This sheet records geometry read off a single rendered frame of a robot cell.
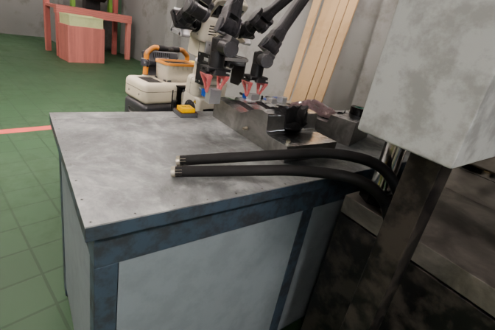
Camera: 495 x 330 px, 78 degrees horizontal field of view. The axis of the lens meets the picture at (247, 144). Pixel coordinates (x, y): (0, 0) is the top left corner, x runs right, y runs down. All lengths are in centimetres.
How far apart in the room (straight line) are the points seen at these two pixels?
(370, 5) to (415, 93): 368
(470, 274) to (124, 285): 79
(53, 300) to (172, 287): 83
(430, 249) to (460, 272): 7
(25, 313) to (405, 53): 158
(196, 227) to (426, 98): 58
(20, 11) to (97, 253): 944
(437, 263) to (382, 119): 47
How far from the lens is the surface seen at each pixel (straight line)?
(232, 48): 111
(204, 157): 88
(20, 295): 172
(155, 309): 95
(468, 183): 133
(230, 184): 85
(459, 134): 50
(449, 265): 91
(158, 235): 77
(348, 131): 140
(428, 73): 52
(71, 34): 680
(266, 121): 111
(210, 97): 119
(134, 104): 195
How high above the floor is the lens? 120
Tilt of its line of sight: 21 degrees down
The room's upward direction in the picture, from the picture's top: 11 degrees clockwise
